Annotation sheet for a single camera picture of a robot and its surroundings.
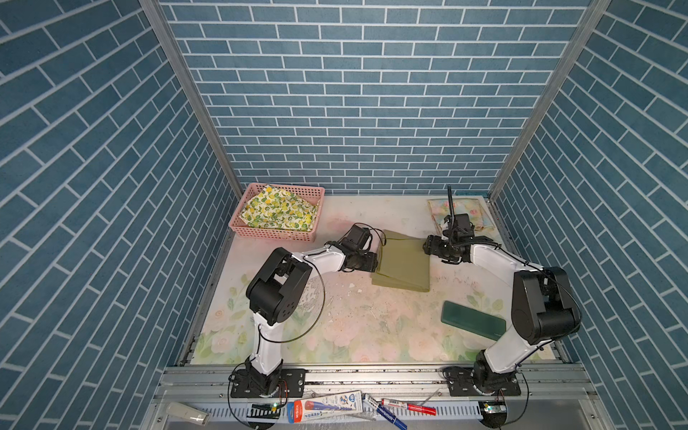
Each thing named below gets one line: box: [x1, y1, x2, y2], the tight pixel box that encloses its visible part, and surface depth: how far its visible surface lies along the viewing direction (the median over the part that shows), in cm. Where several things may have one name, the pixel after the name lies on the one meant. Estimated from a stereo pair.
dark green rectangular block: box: [440, 300, 508, 342], surface depth 88 cm
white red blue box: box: [286, 390, 364, 424], surface depth 71 cm
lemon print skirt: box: [239, 185, 319, 233], surface depth 114 cm
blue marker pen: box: [361, 393, 408, 430], surface depth 70 cm
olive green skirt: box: [370, 229, 430, 293], surface depth 98 cm
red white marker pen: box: [380, 398, 438, 416], surface depth 71 cm
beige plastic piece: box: [165, 401, 210, 427], surface depth 68 cm
